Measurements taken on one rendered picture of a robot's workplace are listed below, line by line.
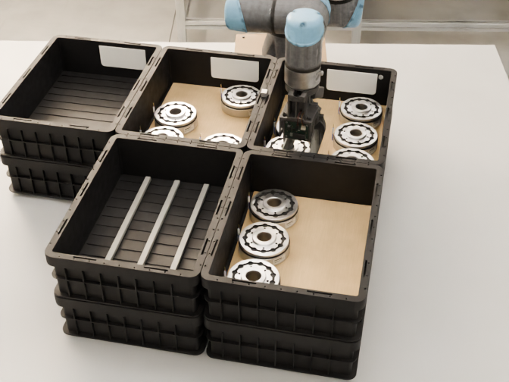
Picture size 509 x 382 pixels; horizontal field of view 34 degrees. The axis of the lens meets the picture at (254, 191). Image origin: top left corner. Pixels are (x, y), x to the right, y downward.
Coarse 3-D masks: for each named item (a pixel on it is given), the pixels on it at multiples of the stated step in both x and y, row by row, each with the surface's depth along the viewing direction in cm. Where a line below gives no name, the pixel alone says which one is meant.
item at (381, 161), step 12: (276, 72) 206; (384, 72) 204; (396, 72) 203; (264, 108) 191; (384, 120) 187; (252, 132) 183; (384, 132) 183; (252, 144) 180; (384, 144) 180; (312, 156) 176; (324, 156) 176; (336, 156) 176; (384, 156) 176
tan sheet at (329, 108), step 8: (320, 104) 210; (328, 104) 210; (336, 104) 210; (280, 112) 207; (320, 112) 207; (328, 112) 207; (336, 112) 207; (384, 112) 207; (328, 120) 204; (336, 120) 204; (328, 128) 202; (376, 128) 202; (272, 136) 199; (328, 136) 199; (328, 144) 197; (320, 152) 194; (376, 152) 194; (376, 160) 192
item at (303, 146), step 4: (280, 136) 191; (272, 140) 190; (276, 140) 190; (280, 140) 190; (296, 140) 189; (300, 140) 190; (268, 144) 189; (272, 144) 189; (276, 144) 189; (300, 144) 188; (304, 144) 188; (308, 144) 188; (276, 148) 187; (300, 148) 187; (304, 148) 188; (308, 148) 187
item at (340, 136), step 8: (336, 128) 196; (344, 128) 196; (368, 128) 197; (336, 136) 194; (344, 136) 194; (368, 136) 194; (376, 136) 194; (344, 144) 191; (352, 144) 191; (360, 144) 192; (368, 144) 191
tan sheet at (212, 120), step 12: (180, 84) 218; (168, 96) 213; (180, 96) 213; (192, 96) 213; (204, 96) 213; (216, 96) 213; (204, 108) 209; (216, 108) 209; (204, 120) 205; (216, 120) 205; (228, 120) 205; (240, 120) 205; (192, 132) 201; (204, 132) 201; (216, 132) 201; (228, 132) 201; (240, 132) 201
